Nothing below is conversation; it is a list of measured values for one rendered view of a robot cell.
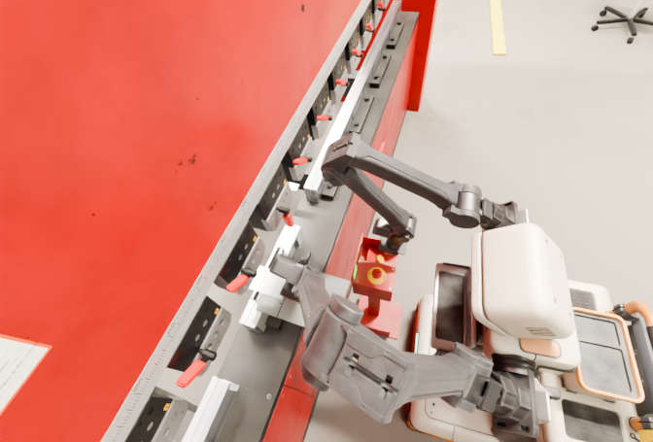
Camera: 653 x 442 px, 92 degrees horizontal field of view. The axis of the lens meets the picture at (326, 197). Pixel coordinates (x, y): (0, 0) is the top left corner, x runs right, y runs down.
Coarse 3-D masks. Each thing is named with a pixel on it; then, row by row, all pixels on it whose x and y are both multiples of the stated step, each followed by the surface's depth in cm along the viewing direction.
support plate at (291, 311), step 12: (324, 276) 104; (336, 288) 102; (348, 288) 102; (264, 300) 102; (276, 300) 101; (288, 300) 101; (264, 312) 100; (276, 312) 99; (288, 312) 99; (300, 312) 98; (300, 324) 96
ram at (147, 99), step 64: (0, 0) 29; (64, 0) 33; (128, 0) 40; (192, 0) 49; (256, 0) 64; (320, 0) 92; (0, 64) 30; (64, 64) 34; (128, 64) 41; (192, 64) 52; (256, 64) 68; (320, 64) 102; (0, 128) 31; (64, 128) 36; (128, 128) 43; (192, 128) 55; (256, 128) 74; (0, 192) 32; (64, 192) 37; (128, 192) 45; (192, 192) 58; (0, 256) 33; (64, 256) 39; (128, 256) 48; (192, 256) 62; (0, 320) 34; (64, 320) 41; (128, 320) 50; (64, 384) 42; (128, 384) 53
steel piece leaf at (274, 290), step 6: (270, 276) 106; (276, 276) 106; (264, 282) 105; (270, 282) 105; (276, 282) 105; (282, 282) 105; (264, 288) 104; (270, 288) 104; (276, 288) 104; (270, 294) 103; (276, 294) 102
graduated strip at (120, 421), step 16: (336, 48) 113; (320, 80) 105; (288, 128) 90; (272, 160) 85; (256, 192) 80; (240, 208) 75; (224, 240) 72; (208, 272) 68; (192, 288) 64; (176, 320) 61; (160, 352) 59; (144, 384) 57; (128, 400) 54; (128, 416) 55; (112, 432) 52
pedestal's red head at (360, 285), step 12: (360, 240) 128; (372, 240) 133; (360, 252) 130; (372, 252) 136; (360, 264) 129; (372, 264) 128; (384, 264) 135; (360, 276) 126; (360, 288) 126; (372, 288) 123; (384, 288) 122
